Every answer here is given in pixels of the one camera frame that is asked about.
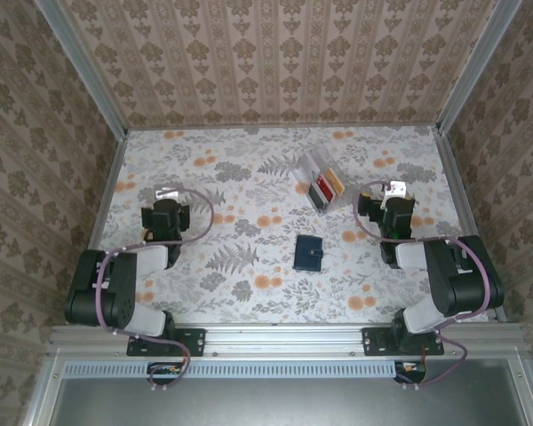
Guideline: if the stack of red cards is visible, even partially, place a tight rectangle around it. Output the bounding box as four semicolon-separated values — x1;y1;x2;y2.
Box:
314;175;338;203

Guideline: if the aluminium lower frame bar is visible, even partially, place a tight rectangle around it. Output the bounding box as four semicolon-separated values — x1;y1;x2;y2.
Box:
508;357;533;426
21;354;66;426

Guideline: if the black cable port with wires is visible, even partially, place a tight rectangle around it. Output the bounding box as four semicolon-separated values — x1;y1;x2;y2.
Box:
146;360;186;386
394;359;428;385

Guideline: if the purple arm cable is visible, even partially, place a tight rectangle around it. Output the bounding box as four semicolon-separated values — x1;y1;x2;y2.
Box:
95;188;215;394
353;180;494;390

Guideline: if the blue leather card holder wallet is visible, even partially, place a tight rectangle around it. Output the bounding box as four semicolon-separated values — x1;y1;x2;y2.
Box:
292;234;324;272

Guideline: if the thin aluminium back rail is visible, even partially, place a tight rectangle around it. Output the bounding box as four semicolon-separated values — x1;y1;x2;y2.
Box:
124;123;439;133

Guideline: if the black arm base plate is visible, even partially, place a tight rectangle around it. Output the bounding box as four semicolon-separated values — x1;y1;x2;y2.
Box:
362;327;445;358
126;327;207;358

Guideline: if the aluminium side rail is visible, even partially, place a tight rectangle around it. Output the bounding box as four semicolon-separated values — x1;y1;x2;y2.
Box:
433;126;507;323
83;130;129;256

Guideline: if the stack of dark grey cards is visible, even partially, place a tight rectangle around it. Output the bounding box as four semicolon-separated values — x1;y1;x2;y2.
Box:
308;180;332;209

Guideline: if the floral patterned table cover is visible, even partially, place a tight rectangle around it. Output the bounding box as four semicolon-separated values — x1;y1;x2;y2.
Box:
77;125;489;325

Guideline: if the long aluminium mounting rail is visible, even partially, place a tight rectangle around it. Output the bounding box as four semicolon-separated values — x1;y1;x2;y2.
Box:
48;322;532;359

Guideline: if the stack of gold cards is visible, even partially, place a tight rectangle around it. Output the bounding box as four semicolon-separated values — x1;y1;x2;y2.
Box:
322;167;346;196

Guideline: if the grey metal panel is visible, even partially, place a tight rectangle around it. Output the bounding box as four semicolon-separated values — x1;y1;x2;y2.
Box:
48;375;532;426

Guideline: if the clear acrylic card box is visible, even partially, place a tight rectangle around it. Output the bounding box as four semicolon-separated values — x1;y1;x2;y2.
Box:
291;148;346;217

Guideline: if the aluminium frame post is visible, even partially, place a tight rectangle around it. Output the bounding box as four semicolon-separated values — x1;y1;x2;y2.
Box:
434;0;523;134
37;0;130;138

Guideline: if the grey slotted cable duct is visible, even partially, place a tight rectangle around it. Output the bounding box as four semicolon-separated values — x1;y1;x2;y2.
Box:
63;361;399;379

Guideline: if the stack of silver cards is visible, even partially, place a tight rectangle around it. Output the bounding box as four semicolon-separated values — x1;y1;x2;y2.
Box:
299;153;328;178

